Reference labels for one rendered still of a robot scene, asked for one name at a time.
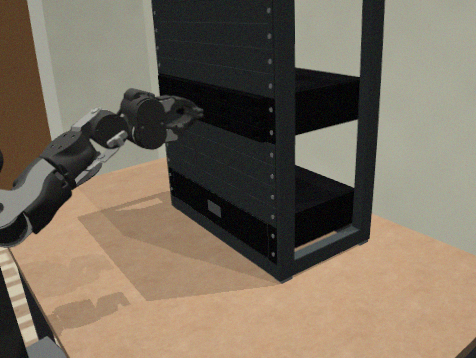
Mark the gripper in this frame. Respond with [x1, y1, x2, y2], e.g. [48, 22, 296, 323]
[116, 88, 204, 150]

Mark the black storage rack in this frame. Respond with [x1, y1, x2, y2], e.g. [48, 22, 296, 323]
[151, 0, 385, 284]

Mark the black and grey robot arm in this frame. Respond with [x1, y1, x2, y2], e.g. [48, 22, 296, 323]
[0, 107, 129, 248]

